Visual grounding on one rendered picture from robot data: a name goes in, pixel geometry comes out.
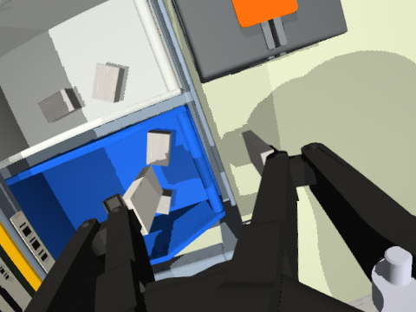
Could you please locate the yellow vertical bar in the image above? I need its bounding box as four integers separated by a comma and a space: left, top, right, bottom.
0, 221, 42, 291

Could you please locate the grey open bin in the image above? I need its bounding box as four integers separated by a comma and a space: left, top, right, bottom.
0, 0, 184, 169

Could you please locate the blue bin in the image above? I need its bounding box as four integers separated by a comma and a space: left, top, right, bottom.
5, 104, 225, 265

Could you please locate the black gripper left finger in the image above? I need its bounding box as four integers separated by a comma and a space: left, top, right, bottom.
24, 165, 163, 312

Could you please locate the dark grey metal shelf rack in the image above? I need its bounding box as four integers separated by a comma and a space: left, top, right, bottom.
0, 0, 250, 281

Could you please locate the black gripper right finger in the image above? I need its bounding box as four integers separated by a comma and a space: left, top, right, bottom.
208, 130, 416, 312

